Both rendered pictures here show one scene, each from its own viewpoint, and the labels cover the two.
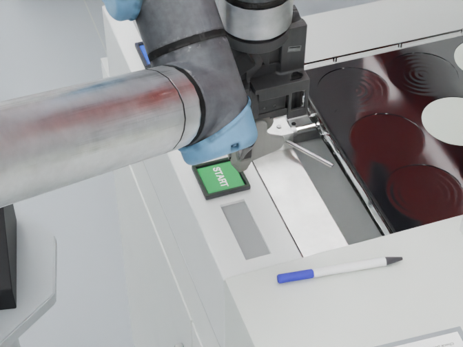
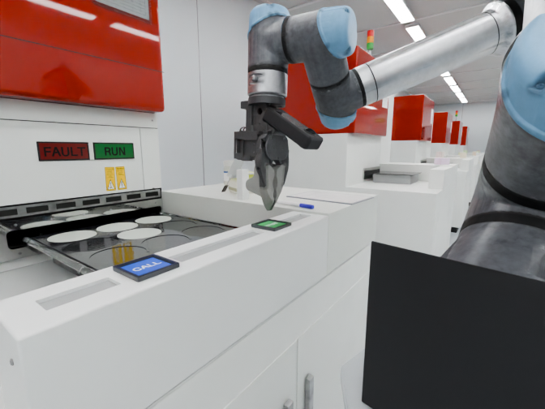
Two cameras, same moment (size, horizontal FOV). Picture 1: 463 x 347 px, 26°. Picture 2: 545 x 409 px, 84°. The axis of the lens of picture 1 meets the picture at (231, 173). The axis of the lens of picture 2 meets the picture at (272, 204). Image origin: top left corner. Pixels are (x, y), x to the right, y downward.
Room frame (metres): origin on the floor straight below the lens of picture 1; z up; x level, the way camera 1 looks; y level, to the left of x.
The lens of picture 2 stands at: (1.18, 0.48, 1.11)
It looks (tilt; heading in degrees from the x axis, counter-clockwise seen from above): 10 degrees down; 235
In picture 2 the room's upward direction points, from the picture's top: straight up
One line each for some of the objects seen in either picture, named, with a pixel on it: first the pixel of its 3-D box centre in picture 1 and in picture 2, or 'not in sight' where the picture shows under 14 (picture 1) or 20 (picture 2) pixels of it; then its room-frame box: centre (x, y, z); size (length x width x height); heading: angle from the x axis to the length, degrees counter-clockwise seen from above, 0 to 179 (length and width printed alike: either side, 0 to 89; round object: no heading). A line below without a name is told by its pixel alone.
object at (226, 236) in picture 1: (190, 154); (225, 283); (0.98, 0.05, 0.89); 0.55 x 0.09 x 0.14; 19
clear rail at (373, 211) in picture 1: (336, 152); not in sight; (0.97, -0.14, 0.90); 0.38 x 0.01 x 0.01; 19
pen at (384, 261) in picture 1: (340, 268); (290, 203); (0.71, -0.12, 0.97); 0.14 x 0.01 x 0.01; 102
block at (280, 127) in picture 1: (261, 138); not in sight; (1.00, -0.04, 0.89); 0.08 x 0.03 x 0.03; 109
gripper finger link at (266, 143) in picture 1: (259, 146); (268, 186); (0.84, -0.03, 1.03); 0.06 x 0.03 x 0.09; 109
